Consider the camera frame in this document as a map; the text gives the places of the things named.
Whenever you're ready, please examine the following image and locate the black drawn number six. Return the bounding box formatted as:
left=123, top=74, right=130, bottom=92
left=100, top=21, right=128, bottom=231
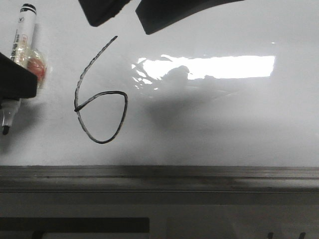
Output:
left=74, top=35, right=129, bottom=144

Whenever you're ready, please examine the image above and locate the red magnet taped to marker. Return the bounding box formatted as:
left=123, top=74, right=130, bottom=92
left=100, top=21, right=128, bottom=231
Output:
left=26, top=48, right=47, bottom=89

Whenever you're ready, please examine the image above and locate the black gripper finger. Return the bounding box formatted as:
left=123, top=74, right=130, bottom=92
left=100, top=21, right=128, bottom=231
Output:
left=79, top=0, right=130, bottom=27
left=0, top=53, right=38, bottom=109

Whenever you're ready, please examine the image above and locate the grey aluminium whiteboard frame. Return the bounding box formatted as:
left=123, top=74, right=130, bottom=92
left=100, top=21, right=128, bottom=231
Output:
left=0, top=165, right=319, bottom=192

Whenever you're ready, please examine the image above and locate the black and white marker pen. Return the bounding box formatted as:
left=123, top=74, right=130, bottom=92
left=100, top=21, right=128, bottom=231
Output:
left=1, top=3, right=37, bottom=135

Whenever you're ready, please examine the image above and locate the white whiteboard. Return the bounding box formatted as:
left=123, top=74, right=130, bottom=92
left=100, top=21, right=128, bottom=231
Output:
left=0, top=0, right=319, bottom=167

